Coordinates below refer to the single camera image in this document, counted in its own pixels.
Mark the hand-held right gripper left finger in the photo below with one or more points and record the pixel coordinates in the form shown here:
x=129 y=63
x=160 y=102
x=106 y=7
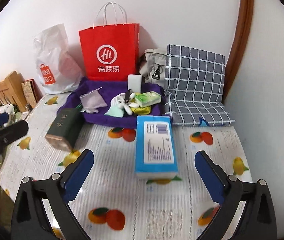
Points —
x=79 y=172

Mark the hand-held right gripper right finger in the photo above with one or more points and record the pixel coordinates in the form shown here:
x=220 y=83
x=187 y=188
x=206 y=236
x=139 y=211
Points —
x=208 y=175

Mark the dark green box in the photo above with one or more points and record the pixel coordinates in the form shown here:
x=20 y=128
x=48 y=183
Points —
x=63 y=127

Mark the green packet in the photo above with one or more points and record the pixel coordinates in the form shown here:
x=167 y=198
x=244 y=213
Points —
x=80 y=107

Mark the mint green glove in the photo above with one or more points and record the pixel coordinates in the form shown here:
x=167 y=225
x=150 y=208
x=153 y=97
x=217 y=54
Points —
x=114 y=112

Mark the white glove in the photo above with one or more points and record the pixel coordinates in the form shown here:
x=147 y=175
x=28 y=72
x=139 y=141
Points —
x=122 y=103

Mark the yellow striped pouch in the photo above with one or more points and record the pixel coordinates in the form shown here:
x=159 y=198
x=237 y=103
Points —
x=143 y=110

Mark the green tissue pack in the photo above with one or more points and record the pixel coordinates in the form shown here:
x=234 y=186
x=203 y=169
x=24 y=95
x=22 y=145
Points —
x=148 y=98

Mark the white sponge block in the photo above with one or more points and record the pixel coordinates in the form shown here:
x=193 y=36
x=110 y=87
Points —
x=134 y=85

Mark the black and white patterned cloth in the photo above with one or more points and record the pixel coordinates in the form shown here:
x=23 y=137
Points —
x=6 y=110

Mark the patterned brown book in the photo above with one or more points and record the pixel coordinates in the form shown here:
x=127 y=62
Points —
x=29 y=93

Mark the fruit print tablecloth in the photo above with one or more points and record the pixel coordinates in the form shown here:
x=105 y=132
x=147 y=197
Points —
x=122 y=205

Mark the purple cloth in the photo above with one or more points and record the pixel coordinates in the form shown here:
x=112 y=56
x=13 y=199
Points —
x=112 y=121

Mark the blue and white box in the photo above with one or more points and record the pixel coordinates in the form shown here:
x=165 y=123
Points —
x=157 y=140

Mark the white plastic shopping bag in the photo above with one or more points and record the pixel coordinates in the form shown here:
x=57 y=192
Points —
x=54 y=60

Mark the grey checked cushion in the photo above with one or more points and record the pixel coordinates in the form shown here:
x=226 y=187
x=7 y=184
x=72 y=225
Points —
x=194 y=80

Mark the grey fabric bag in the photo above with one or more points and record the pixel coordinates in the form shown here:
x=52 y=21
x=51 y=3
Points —
x=153 y=65

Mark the red paper shopping bag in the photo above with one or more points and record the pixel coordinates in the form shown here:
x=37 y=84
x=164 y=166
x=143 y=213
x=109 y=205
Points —
x=107 y=52

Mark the brown wooden door frame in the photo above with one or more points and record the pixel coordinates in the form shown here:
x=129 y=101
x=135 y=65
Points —
x=241 y=42

